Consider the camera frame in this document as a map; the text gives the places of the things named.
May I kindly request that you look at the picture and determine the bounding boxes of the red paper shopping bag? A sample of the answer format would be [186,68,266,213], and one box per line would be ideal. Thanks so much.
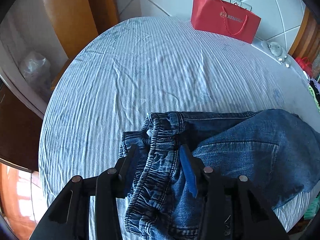
[191,0,261,44]

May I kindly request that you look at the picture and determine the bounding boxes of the striped light blue bedsheet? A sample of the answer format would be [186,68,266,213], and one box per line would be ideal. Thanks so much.
[38,16,318,240]

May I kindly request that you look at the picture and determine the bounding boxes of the red plastic handbag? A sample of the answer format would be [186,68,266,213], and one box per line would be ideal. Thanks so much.
[295,57,313,77]

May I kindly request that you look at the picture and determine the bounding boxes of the white wall socket panel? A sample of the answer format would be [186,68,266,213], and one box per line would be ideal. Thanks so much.
[222,0,252,11]

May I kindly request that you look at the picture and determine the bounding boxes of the clear plastic bag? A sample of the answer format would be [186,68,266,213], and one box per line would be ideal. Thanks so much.
[18,51,52,102]

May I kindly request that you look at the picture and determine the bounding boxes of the blue denim jeans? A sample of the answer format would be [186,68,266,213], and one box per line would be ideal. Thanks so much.
[119,109,319,239]

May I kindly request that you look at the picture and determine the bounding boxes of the grey plush toy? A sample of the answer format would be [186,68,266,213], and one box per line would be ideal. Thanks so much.
[267,42,291,68]

